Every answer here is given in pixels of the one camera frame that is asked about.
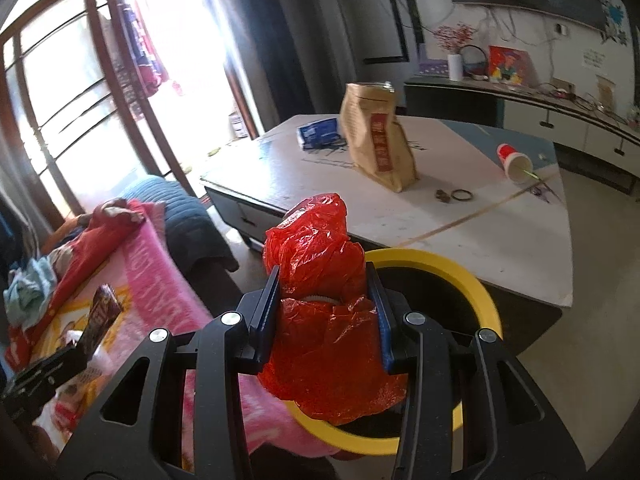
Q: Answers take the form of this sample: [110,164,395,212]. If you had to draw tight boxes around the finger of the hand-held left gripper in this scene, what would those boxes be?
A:
[60,337,100,370]

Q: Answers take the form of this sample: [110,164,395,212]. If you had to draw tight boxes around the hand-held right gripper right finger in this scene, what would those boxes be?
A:
[366,261,586,480]

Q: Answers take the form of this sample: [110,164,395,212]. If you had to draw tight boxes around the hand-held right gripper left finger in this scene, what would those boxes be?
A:
[57,266,283,480]

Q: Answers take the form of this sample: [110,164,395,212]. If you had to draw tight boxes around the white printed plastic bag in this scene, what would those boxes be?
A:
[60,330,121,406]

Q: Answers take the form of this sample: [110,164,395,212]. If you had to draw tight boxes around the dark brown snack wrapper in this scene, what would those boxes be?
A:
[80,284,124,361]

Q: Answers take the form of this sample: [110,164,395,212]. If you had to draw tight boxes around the red plastic bag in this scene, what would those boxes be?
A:
[257,192,408,420]

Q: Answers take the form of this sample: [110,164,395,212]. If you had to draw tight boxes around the yellow rimmed black bin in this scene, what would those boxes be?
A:
[285,248,502,456]

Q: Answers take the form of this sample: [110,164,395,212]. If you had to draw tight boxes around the pile of pale clothes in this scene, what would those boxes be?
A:
[4,256,57,326]

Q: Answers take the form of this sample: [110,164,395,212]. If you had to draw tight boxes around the printed pink blanket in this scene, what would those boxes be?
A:
[30,215,341,461]

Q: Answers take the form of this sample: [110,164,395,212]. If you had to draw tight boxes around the red quilt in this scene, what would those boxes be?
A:
[5,199,168,373]

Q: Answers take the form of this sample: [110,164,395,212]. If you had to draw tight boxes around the white coffee table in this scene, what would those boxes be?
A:
[200,114,574,311]

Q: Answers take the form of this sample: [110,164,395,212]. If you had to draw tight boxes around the blue cushion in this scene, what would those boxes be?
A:
[120,176,241,273]

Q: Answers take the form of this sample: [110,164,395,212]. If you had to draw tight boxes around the brown paper bag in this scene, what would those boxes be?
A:
[340,81,418,194]

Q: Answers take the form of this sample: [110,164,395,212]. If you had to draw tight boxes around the blue packet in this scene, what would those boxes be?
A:
[296,116,346,151]

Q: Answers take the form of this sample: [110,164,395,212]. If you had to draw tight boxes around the red paper cup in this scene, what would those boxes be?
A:
[496,142,541,182]

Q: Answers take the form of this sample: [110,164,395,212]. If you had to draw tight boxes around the dark and beige curtain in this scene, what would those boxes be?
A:
[192,0,308,143]

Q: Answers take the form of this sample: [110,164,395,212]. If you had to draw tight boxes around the white vase with red flowers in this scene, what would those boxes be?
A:
[432,24,473,82]

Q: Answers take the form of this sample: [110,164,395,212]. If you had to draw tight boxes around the grey standing air conditioner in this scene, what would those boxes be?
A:
[265,0,361,133]

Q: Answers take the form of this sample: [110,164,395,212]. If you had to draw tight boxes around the long television cabinet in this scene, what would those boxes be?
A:
[404,76,640,193]

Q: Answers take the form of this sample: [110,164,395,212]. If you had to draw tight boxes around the small dark basket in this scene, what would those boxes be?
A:
[459,44,490,82]

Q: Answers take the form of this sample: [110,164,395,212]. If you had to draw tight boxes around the red picture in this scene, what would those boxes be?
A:
[487,45,531,86]

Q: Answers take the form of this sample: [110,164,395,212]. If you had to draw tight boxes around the hanging laundry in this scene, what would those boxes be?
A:
[97,0,185,106]

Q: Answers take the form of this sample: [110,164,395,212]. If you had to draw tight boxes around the brown window door frame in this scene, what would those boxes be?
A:
[0,0,261,221]

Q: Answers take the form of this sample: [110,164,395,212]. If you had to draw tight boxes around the blue flower wall decal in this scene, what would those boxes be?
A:
[597,0,632,47]

